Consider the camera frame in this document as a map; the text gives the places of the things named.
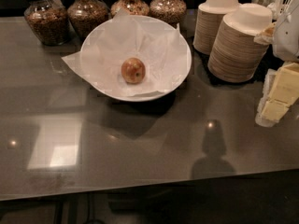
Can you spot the glass jar of brown cereal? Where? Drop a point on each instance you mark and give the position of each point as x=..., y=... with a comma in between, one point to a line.
x=48, y=20

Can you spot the rear stack of paper bowls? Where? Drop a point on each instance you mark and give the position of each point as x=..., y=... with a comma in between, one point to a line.
x=209, y=17

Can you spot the glass jar of mixed cereal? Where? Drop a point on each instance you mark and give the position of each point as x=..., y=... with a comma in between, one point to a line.
x=133, y=7

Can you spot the red yellow apple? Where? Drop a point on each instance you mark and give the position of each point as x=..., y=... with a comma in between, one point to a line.
x=133, y=70

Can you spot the white paper liner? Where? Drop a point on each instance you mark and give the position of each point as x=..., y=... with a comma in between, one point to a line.
x=106, y=56

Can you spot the glass jar of light cereal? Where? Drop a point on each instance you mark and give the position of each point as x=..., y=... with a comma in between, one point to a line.
x=169, y=11

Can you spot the front stack of paper bowls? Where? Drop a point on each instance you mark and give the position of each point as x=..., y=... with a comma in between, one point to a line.
x=235, y=55

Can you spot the stack of paper bowls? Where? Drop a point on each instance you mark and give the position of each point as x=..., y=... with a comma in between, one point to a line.
x=209, y=17
x=235, y=55

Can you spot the glass jar of dark cereal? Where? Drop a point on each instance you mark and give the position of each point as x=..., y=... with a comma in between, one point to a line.
x=85, y=15

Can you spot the white bowl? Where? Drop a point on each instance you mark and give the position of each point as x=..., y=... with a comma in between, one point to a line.
x=174, y=75

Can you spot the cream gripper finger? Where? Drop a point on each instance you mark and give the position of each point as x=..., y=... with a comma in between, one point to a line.
x=267, y=85
x=283, y=93

